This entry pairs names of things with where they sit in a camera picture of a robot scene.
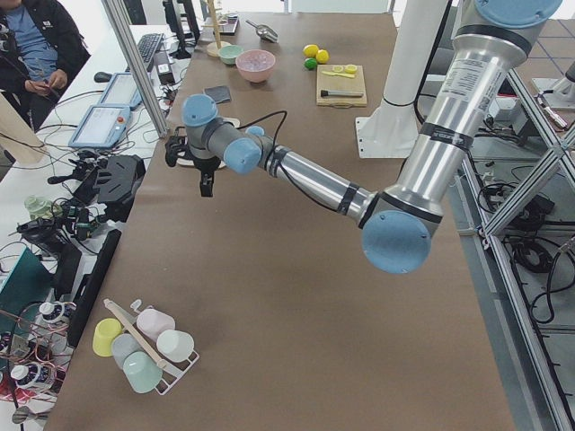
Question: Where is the light blue cup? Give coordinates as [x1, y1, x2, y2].
[245, 126, 265, 136]

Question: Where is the white cup rack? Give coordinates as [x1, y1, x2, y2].
[103, 298, 200, 395]

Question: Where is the pink bowl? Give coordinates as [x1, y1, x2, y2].
[235, 49, 276, 84]

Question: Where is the cream rabbit tray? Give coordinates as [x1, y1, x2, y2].
[176, 117, 241, 168]

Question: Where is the yellow upturned cup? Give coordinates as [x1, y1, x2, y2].
[93, 318, 123, 357]

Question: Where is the grey folded cloth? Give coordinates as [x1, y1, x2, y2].
[203, 85, 232, 104]

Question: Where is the green lime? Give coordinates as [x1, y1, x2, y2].
[304, 57, 317, 70]

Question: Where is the wooden cup stand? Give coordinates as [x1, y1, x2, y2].
[204, 0, 230, 57]

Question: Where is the lemon slice upper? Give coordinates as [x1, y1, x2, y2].
[344, 64, 358, 75]

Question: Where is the yellow plastic knife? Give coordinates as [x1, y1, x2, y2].
[321, 70, 356, 79]

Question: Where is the pile of clear ice cubes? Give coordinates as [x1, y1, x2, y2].
[236, 49, 275, 72]

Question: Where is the aluminium frame post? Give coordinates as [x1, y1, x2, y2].
[101, 0, 168, 138]

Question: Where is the pink upturned cup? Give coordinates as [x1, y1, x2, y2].
[136, 308, 175, 342]

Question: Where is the wooden cutting board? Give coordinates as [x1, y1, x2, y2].
[316, 65, 367, 108]

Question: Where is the steel ice scoop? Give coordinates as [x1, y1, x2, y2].
[245, 19, 279, 43]

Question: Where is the seated person dark jacket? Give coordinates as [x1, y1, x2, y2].
[1, 0, 90, 130]

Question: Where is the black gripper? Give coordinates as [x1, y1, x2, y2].
[191, 146, 221, 198]

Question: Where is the white upturned cup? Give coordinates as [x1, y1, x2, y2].
[156, 330, 195, 363]

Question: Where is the blue teach pendant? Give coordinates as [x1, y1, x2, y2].
[68, 103, 131, 149]
[99, 72, 142, 110]

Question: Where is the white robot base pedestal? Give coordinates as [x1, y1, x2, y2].
[356, 0, 450, 159]

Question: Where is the grey upturned cup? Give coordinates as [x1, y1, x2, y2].
[111, 332, 141, 370]

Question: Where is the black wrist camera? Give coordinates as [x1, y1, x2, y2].
[164, 135, 183, 167]

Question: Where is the steel muddler black tip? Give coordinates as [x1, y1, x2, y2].
[320, 90, 364, 98]

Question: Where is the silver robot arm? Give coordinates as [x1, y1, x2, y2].
[181, 1, 560, 274]

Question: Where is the yellow lemon near board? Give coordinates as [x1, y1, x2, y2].
[314, 49, 330, 64]

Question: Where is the green bowl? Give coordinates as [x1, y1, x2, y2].
[218, 45, 244, 66]

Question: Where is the black keyboard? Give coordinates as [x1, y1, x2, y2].
[137, 33, 164, 72]

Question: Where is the green upturned cup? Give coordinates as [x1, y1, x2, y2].
[122, 351, 163, 393]

